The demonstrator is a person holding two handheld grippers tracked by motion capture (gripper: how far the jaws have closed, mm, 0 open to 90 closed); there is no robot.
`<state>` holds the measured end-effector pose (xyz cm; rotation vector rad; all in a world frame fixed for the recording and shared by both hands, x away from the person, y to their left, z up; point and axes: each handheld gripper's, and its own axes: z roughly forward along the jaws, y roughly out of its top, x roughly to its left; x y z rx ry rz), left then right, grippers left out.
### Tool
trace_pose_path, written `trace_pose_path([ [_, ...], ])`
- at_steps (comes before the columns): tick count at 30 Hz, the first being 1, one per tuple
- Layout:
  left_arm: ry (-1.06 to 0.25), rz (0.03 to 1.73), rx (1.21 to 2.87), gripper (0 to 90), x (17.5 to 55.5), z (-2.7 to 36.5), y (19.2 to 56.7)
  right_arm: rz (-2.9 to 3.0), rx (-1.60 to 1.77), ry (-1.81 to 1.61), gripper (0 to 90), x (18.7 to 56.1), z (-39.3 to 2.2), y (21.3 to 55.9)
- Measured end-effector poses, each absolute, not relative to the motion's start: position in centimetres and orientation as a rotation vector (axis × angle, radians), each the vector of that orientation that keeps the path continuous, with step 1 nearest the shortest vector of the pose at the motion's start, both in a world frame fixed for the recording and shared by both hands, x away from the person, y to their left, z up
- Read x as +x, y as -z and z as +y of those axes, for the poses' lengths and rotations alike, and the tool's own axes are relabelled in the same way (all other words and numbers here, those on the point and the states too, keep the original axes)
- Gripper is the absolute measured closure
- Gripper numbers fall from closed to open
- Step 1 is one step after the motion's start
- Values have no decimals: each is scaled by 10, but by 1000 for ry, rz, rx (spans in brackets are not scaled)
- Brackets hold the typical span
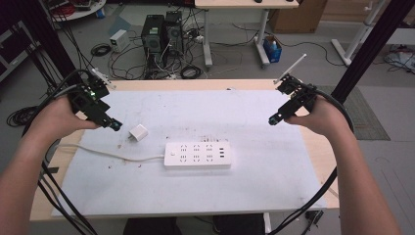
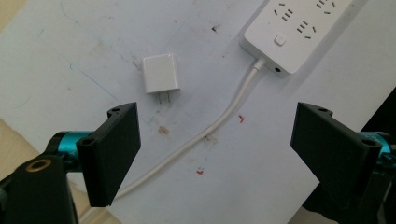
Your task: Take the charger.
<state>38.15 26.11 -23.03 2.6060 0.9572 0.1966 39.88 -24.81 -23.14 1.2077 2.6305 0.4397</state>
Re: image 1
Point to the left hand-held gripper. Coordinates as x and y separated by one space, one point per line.
93 106

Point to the person's legs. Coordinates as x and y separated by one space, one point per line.
195 225

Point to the wooden desk with white legs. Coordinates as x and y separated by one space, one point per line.
244 4

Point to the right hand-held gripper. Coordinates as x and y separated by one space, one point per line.
295 98

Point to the brown cardboard box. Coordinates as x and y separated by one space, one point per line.
298 14

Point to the small white box device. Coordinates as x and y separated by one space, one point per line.
119 40

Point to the black computer tower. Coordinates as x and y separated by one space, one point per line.
174 31
152 39

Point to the grey floor mat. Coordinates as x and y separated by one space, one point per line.
362 114

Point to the white charger plug adapter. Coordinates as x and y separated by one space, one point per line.
139 132

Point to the blue bin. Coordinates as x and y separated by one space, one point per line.
272 49

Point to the white metal stand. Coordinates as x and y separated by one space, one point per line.
355 39

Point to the white table mat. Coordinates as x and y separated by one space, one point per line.
195 189

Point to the round white table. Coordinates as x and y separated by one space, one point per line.
86 9

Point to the white power strip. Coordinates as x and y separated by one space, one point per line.
197 155

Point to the person's right hand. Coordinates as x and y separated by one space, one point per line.
321 116

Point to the black frame post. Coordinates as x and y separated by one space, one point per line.
372 49
45 39

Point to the person's left hand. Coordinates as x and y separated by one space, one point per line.
57 119

